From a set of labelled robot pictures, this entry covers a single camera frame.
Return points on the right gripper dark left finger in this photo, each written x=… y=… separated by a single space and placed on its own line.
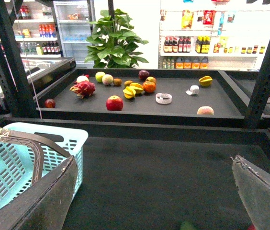
x=45 y=204

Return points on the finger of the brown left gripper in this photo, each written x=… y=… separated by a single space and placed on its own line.
x=35 y=143

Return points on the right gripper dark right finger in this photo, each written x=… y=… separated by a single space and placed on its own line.
x=253 y=186

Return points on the light blue plastic basket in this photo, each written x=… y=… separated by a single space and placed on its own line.
x=17 y=161

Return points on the red yellow mango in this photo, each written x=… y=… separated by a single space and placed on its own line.
x=151 y=79

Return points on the small dark red fruit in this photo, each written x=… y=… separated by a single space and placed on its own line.
x=50 y=103

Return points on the red dragon fruit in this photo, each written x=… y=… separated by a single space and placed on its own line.
x=83 y=89

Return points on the peach at tray edge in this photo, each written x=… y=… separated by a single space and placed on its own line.
x=205 y=110

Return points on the white onion like fruit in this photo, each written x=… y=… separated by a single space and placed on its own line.
x=82 y=78

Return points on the white supermarket shelf left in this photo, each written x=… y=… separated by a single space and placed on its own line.
x=35 y=29

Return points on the white supermarket shelf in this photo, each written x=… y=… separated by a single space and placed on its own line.
x=35 y=29
x=213 y=34

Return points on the green apple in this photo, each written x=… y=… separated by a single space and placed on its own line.
x=99 y=75

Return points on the red apple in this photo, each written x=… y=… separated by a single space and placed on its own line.
x=114 y=103

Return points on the white paper roll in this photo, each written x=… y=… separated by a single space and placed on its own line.
x=193 y=90

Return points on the pale pink peach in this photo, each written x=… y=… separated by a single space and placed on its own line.
x=107 y=79

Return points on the yellow star fruit right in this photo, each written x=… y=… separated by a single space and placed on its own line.
x=205 y=81

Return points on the yellow star fruit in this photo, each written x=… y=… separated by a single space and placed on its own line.
x=205 y=81
x=129 y=92
x=137 y=87

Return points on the black fruit display tray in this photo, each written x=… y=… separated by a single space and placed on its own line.
x=224 y=96

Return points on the brown kiwi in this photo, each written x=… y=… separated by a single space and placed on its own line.
x=117 y=82

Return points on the yellow star fruit front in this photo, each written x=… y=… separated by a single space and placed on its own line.
x=129 y=92

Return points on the glass door refrigerator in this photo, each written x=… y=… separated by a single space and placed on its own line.
x=73 y=19

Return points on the yellow star fruit back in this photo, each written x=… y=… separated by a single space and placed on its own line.
x=137 y=87

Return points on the green potted plant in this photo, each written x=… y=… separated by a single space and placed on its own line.
x=113 y=42

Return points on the orange persimmon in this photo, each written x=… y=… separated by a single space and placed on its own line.
x=149 y=87

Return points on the dark purple fruit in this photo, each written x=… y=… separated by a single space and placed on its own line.
x=143 y=75

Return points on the white supermarket shelf right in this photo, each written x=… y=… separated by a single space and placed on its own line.
x=213 y=34

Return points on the black metal frame post left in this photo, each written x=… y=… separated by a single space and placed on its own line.
x=13 y=80

